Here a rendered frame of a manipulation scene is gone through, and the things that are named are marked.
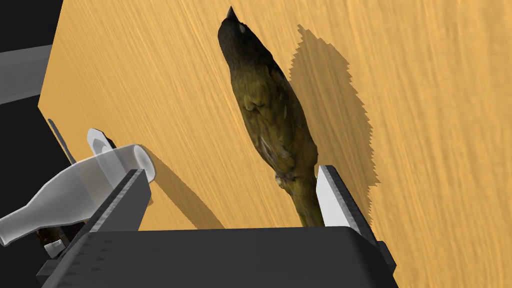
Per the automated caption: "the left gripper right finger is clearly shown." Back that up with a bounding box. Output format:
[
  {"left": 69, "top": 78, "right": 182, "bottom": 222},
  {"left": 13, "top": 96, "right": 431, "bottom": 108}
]
[{"left": 315, "top": 164, "right": 381, "bottom": 245}]

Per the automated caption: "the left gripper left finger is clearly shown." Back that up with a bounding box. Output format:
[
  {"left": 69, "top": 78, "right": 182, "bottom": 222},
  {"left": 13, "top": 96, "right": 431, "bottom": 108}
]
[{"left": 84, "top": 168, "right": 153, "bottom": 234}]

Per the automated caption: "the clear glass bottle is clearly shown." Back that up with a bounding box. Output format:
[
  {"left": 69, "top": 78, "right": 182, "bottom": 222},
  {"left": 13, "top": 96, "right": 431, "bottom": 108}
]
[{"left": 0, "top": 143, "right": 157, "bottom": 247}]

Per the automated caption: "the white cutlery piece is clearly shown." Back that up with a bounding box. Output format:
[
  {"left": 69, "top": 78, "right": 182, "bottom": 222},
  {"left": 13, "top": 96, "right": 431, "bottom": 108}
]
[{"left": 86, "top": 127, "right": 118, "bottom": 158}]

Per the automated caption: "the dark overripe banana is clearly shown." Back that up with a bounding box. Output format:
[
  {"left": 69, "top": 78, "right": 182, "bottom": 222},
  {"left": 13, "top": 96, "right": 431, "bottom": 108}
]
[{"left": 217, "top": 5, "right": 326, "bottom": 228}]

